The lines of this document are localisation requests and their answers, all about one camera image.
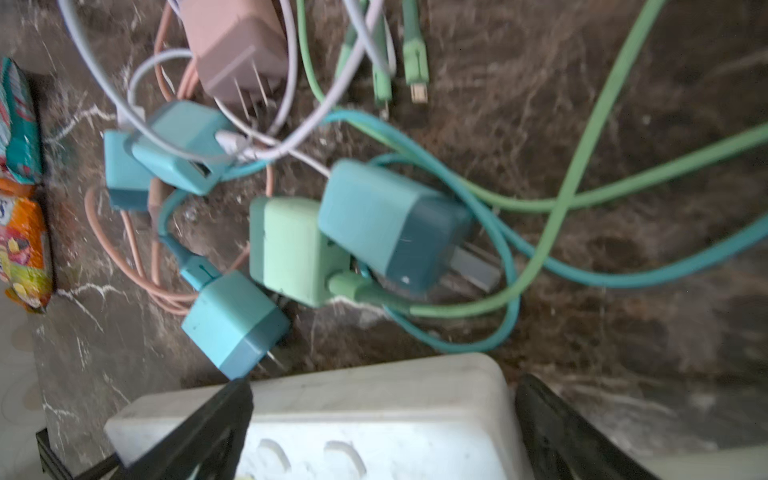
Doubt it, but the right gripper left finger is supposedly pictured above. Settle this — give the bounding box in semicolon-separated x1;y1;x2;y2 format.
112;379;253;479

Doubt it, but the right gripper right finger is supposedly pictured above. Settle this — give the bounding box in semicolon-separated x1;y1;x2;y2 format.
515;374;656;480

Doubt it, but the white multicolour power strip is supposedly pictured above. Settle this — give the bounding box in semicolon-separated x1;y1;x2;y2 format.
103;352;535;480

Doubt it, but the light green charger plug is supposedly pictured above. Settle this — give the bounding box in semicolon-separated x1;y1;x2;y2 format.
249;197;351;307

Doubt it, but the light green cable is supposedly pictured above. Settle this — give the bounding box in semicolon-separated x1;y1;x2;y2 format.
295;0;768;319

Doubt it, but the teal multi-head cable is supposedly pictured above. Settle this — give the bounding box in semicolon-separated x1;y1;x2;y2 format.
323;109;768;355

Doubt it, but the teal charger with teal cable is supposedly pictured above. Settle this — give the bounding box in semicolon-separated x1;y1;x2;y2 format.
318;160;502;294

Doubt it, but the teal charger plug far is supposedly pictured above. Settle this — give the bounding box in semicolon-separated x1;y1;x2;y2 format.
104;130;154;212

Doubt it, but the teal charger plug small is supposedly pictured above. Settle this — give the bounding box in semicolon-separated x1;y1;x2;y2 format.
126;100;236;196

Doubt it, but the pink charger plug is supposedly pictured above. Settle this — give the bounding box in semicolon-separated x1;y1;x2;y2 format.
179;0;289;108

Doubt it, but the orange Fox's candy bag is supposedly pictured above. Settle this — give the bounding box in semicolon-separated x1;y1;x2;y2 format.
1;179;54;313

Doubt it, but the teal candy bag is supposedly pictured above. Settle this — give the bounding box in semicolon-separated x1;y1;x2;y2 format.
1;57;43;186

